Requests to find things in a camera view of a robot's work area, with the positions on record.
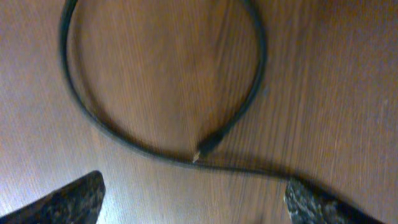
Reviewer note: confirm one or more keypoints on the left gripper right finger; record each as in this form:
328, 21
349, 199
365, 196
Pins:
308, 204

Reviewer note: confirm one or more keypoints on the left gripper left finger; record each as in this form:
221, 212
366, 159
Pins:
77, 202

